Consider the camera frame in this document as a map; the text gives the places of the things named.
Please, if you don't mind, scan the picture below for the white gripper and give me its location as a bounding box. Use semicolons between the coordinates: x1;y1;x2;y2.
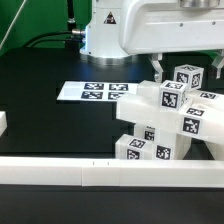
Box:
119;0;224;83

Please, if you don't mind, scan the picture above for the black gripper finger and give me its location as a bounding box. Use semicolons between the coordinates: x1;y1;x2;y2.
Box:
212;49;224;79

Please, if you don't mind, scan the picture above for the white chair back frame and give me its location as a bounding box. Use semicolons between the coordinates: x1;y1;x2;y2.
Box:
116;81;224;145

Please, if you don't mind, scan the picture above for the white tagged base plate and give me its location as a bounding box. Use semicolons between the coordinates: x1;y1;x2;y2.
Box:
57;81;137;102

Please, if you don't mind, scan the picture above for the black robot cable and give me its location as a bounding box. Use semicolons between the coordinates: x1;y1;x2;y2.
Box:
25;29;86;48

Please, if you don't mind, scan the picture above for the white U-shaped fence frame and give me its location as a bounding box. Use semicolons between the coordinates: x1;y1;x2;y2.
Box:
0;111;224;187

